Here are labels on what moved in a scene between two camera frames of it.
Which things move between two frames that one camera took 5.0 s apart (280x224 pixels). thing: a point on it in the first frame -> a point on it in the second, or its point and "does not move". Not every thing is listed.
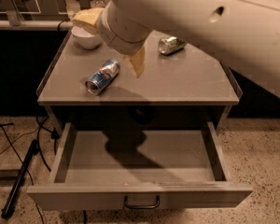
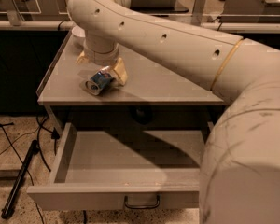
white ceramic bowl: [84, 38] does not move
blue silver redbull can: [105, 75] does not move
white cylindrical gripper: [109, 35] -> [102, 58]
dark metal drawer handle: [142, 206] does not move
